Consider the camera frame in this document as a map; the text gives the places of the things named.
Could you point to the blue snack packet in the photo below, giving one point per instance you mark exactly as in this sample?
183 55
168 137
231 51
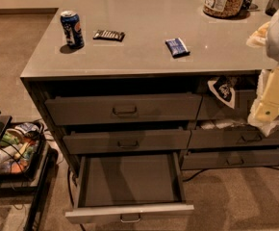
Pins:
177 48

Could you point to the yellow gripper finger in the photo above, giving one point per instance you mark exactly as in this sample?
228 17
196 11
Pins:
265 108

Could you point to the grey drawer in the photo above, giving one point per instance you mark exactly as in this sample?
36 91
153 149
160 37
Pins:
233 137
123 108
212 108
125 141
225 159
129 188

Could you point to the blue Pepsi soda can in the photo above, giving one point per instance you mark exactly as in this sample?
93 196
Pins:
72 29

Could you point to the clear plastic bags in drawer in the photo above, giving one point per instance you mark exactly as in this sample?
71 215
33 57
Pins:
266 128

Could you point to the black side cart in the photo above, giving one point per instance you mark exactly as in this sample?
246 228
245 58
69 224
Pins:
35 187

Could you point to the large clear snack jar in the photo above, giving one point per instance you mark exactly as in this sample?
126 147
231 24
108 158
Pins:
222 8

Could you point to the black bin of trash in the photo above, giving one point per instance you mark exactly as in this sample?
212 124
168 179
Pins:
20 147

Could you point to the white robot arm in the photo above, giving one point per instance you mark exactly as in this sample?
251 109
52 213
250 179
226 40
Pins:
268 36

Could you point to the grey drawer cabinet counter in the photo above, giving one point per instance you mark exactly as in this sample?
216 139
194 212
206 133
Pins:
141 63

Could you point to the dark striped snack bar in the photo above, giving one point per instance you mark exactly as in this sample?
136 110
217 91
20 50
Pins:
109 35

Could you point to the black white chip bag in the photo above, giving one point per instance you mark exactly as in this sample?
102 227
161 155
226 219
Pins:
223 88

